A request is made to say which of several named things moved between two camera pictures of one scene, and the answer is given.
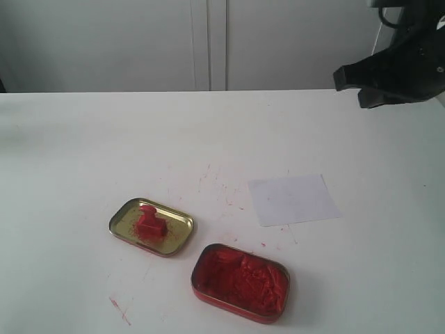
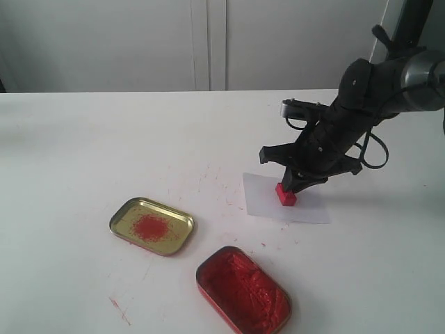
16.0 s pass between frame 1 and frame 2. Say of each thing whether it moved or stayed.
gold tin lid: stayed
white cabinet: stayed
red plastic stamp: moved
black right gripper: moved
